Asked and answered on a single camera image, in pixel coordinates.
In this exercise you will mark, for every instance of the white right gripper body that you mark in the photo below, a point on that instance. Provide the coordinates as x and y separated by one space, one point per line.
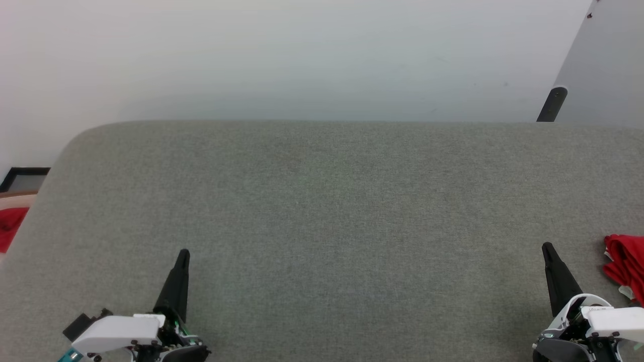
609 327

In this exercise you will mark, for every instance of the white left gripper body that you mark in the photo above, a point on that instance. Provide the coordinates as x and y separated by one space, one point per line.
121 332

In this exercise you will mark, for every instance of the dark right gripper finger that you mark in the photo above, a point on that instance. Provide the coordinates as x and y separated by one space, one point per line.
561 281

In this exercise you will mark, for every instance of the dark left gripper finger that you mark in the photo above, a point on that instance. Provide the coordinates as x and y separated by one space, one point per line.
175 291

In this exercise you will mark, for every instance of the red and white sports shirt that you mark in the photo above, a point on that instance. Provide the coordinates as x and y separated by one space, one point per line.
629 266

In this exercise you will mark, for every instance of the red cloth in basket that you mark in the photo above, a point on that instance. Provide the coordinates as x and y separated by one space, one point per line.
10 226

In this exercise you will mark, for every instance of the beige basket rim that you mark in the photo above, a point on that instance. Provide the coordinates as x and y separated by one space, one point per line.
15 200

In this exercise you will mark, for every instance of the black pole with white cap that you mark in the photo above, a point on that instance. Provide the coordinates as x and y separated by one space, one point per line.
552 104

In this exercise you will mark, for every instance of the grey panel board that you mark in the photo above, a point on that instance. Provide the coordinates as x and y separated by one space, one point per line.
609 60

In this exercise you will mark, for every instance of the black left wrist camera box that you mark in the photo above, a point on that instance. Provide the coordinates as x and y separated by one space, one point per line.
80 324

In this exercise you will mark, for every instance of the teal left camera connector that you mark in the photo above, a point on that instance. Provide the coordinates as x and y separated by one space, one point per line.
70 356

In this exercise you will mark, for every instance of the black picture frame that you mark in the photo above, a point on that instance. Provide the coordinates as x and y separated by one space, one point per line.
22 179

